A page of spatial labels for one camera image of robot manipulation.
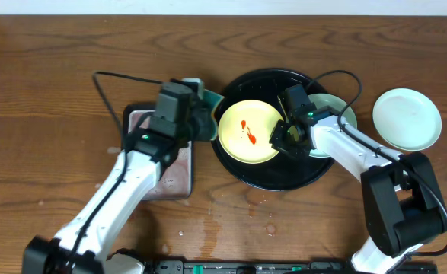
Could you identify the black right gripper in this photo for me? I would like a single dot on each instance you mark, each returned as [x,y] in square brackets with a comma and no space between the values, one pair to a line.
[276,142]

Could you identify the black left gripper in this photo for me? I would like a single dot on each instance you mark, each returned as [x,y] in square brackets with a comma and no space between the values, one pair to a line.
[205,124]

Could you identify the yellow plate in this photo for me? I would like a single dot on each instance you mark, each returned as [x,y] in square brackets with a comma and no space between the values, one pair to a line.
[245,129]

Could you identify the green and yellow sponge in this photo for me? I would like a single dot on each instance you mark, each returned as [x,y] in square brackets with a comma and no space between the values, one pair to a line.
[211,100]

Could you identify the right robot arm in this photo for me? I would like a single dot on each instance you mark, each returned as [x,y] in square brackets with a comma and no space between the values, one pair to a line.
[403,204]

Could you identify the black round serving tray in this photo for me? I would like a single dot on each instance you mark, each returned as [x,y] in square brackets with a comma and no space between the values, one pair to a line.
[281,172]

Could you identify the black rectangular soapy tray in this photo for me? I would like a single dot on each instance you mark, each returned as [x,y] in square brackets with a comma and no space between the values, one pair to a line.
[177,181]

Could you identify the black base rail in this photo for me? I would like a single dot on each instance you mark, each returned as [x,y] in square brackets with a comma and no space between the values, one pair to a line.
[180,267]

